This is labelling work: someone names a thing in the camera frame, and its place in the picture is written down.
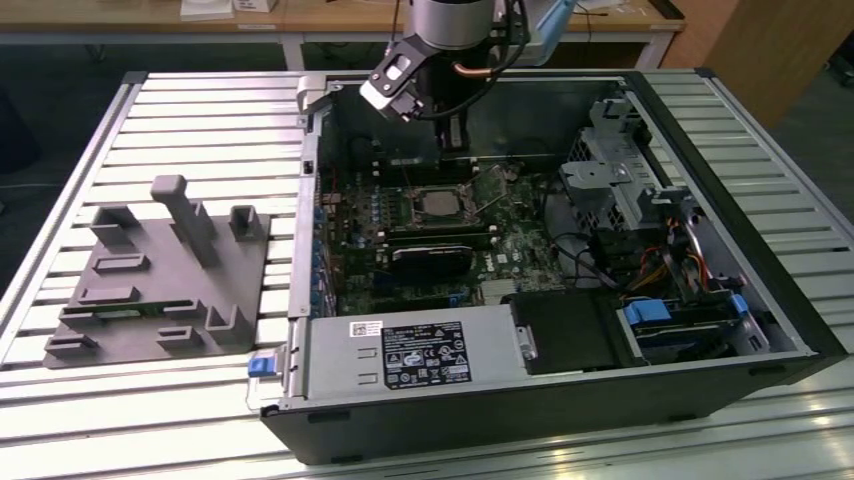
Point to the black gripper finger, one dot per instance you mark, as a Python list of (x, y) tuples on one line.
[(442, 134), (464, 134)]

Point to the silver CPU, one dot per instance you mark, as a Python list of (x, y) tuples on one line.
[(438, 202)]

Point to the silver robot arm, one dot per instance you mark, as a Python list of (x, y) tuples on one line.
[(448, 25)]

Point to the black RAM slot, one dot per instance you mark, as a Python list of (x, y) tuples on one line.
[(414, 172)]

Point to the black CPU socket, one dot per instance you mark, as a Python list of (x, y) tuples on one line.
[(414, 190)]

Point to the black RAM stick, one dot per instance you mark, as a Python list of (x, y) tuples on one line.
[(434, 231), (434, 240)]

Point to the grey metal drive cage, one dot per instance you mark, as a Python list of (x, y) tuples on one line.
[(601, 180)]

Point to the green motherboard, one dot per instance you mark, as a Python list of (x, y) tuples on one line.
[(528, 250)]

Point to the black graphics card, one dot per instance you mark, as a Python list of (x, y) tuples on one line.
[(430, 260)]

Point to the small silver heatsink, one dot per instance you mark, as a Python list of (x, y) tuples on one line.
[(500, 291)]

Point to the white box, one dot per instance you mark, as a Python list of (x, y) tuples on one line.
[(208, 9)]

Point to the black drive bay box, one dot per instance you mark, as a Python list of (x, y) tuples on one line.
[(568, 330)]

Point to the blue disk carrier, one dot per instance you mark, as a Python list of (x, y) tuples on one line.
[(648, 312)]

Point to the grey power supply unit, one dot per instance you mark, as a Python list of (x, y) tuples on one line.
[(334, 360)]

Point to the wooden desk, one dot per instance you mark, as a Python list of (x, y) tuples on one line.
[(134, 22)]

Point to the wooden cabinet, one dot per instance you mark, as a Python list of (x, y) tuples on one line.
[(768, 50)]

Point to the grey parts rack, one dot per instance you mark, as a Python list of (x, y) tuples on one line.
[(168, 280)]

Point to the blue power supply tab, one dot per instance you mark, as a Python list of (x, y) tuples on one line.
[(264, 365)]

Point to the blue plastic latch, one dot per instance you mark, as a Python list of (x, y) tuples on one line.
[(739, 307)]

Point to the black open PC case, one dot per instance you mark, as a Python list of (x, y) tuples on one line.
[(468, 430)]

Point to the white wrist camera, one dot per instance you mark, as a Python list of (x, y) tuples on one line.
[(394, 80)]

